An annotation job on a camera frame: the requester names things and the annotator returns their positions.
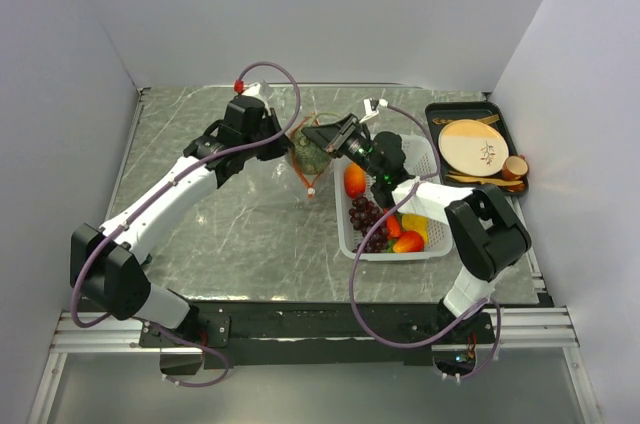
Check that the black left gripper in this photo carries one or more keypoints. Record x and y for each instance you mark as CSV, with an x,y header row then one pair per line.
x,y
280,148

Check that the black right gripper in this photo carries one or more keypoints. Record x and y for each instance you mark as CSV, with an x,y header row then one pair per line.
x,y
335,136

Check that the clear zip top bag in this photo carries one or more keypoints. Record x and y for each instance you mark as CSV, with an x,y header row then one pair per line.
x,y
280,179

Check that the green netted melon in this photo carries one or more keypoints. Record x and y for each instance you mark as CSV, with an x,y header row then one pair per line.
x,y
306,157

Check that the dark purple grape bunch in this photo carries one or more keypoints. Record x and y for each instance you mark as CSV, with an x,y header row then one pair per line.
x,y
363,214

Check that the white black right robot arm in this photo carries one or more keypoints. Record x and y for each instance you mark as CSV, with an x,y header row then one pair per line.
x,y
487,233

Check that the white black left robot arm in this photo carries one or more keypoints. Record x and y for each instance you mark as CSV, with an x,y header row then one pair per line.
x,y
106,262

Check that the red orange mango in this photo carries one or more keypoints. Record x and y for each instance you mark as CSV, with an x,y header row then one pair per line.
x,y
354,181

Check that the white plastic perforated basket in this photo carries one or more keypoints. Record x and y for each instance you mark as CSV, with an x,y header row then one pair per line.
x,y
419,161

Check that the orange carrot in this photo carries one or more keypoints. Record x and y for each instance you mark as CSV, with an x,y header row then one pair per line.
x,y
393,227

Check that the yellow bell pepper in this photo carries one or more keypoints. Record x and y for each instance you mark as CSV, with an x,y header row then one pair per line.
x,y
416,223

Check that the peach and cream plate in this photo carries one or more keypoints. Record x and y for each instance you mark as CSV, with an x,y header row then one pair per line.
x,y
472,147

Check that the gold knife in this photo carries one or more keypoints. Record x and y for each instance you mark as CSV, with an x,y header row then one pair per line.
x,y
489,119

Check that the brown ceramic cup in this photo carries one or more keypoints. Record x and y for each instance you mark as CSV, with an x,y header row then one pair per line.
x,y
514,168

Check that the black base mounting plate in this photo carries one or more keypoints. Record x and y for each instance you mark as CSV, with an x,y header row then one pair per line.
x,y
232,334

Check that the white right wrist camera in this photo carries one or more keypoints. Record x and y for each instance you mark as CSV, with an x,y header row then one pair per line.
x,y
372,108

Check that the aluminium frame rail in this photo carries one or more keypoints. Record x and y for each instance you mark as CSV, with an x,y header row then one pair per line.
x,y
521,328

